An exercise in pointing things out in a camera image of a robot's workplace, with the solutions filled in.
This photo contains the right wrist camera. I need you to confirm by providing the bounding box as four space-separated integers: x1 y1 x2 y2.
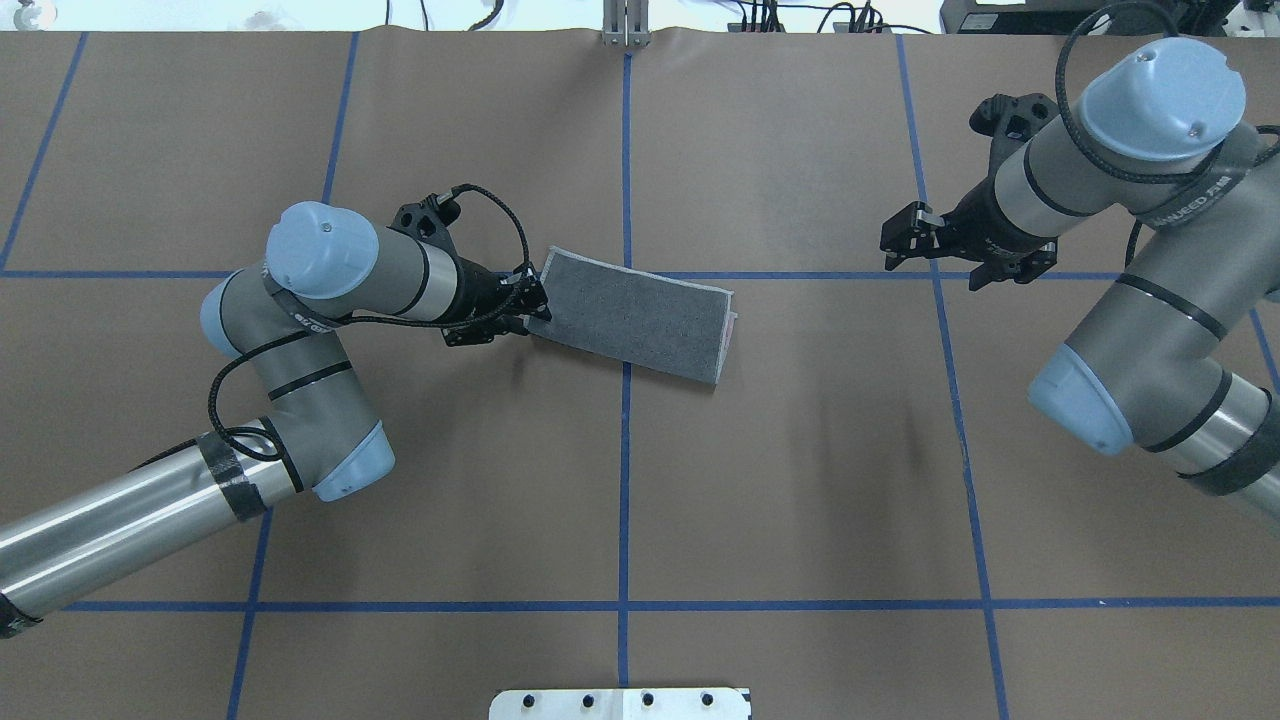
968 94 1059 174

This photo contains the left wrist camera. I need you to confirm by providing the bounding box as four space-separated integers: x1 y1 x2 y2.
388 193 461 255

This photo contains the pink towel with grey back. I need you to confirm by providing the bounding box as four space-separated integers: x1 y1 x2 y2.
527 247 737 386

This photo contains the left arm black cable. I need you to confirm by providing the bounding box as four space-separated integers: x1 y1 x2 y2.
206 183 536 462

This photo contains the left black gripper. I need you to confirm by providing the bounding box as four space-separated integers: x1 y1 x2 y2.
443 263 553 347

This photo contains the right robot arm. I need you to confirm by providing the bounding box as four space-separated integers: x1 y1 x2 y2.
879 36 1277 525

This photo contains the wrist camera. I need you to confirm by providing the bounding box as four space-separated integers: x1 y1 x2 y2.
968 94 1059 174
388 193 461 255

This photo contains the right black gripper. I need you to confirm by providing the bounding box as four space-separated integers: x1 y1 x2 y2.
879 184 1059 292

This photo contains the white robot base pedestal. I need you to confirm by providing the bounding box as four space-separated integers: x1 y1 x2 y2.
488 687 754 719

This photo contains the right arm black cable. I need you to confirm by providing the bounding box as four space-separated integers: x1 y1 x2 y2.
1055 0 1280 272

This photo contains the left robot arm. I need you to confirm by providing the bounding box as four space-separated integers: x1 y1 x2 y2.
3 186 550 638

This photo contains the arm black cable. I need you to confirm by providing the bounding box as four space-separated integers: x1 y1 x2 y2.
1055 0 1280 272
206 183 536 462

